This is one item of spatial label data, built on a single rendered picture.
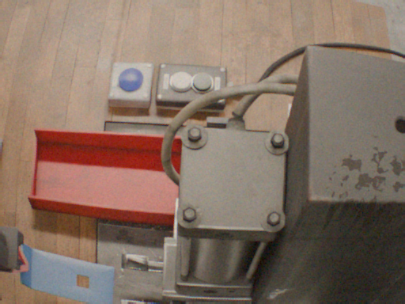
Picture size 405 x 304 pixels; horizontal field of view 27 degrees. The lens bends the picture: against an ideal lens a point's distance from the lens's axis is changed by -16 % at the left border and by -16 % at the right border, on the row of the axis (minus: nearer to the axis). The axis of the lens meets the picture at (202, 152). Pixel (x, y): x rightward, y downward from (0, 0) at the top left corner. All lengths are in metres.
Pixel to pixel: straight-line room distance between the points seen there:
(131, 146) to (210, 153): 0.65
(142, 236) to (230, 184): 0.63
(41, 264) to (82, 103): 0.33
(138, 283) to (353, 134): 0.77
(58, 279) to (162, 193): 0.26
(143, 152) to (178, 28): 0.23
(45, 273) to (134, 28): 0.49
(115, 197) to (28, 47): 0.33
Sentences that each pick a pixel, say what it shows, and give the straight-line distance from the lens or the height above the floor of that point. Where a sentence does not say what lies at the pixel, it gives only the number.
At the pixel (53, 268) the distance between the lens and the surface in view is 1.33.
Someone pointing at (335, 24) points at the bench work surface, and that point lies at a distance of 1.62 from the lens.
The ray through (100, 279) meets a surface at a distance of 1.32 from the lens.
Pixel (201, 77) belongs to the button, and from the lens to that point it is 1.48.
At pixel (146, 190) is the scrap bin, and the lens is 1.45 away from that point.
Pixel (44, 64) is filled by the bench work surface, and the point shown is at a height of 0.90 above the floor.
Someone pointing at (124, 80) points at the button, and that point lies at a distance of 1.48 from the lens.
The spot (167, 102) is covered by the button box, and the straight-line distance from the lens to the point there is 1.48.
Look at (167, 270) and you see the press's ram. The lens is 1.13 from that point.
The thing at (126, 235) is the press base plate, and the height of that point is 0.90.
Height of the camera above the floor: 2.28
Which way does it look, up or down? 69 degrees down
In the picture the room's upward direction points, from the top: 6 degrees clockwise
